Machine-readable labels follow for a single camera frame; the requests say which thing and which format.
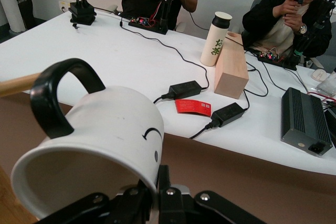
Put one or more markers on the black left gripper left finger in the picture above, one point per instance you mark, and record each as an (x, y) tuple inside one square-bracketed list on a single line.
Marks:
[(131, 208)]

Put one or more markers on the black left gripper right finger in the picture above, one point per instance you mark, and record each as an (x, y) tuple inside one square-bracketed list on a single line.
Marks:
[(178, 208)]

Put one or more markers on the t-shirt person left forearm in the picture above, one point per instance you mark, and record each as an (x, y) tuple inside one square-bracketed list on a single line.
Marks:
[(190, 1)]

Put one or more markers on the jacket person left hand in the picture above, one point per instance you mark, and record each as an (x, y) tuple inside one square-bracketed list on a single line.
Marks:
[(292, 20)]

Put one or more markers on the jacket person right hand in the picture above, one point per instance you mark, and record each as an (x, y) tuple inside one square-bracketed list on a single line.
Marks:
[(284, 6)]

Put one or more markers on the brown table mat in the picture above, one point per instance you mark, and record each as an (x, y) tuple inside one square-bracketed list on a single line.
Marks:
[(236, 187)]

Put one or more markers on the red card packet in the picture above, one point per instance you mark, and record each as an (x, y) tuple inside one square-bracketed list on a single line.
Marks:
[(193, 106)]

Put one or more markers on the black power adapter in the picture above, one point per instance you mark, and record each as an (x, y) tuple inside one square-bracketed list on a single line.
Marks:
[(227, 113), (185, 89)]

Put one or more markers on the light wooden block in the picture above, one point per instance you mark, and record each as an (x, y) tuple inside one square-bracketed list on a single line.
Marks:
[(231, 82)]

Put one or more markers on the dark finned power supply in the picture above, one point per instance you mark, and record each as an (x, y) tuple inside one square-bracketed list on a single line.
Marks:
[(302, 119)]

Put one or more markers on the white bottle green print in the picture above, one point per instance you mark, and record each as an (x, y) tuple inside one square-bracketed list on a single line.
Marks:
[(212, 45)]

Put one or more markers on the black box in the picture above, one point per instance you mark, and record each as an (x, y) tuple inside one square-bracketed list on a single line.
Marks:
[(332, 124)]

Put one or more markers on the black teleoperation leader device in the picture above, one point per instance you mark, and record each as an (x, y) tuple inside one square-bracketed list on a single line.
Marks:
[(275, 60), (164, 11)]

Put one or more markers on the white computer mouse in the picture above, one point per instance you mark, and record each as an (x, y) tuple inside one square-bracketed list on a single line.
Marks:
[(319, 75)]

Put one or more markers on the clear plastic wrap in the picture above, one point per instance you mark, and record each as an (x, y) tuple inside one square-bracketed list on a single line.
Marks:
[(328, 85)]

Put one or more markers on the black stacked device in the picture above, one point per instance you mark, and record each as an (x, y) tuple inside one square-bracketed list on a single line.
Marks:
[(82, 12)]

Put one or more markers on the person in black t-shirt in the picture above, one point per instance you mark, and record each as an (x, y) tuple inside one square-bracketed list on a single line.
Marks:
[(139, 1)]

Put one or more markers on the person in black jacket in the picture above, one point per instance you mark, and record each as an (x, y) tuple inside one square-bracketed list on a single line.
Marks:
[(262, 11)]

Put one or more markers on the silver wristwatch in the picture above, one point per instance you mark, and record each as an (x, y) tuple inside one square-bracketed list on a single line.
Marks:
[(303, 29)]

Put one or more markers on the black rolled banner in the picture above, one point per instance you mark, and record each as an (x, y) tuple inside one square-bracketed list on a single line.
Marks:
[(22, 3)]

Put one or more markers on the white wall socket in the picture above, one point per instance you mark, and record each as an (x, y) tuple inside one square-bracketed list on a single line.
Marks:
[(63, 5)]

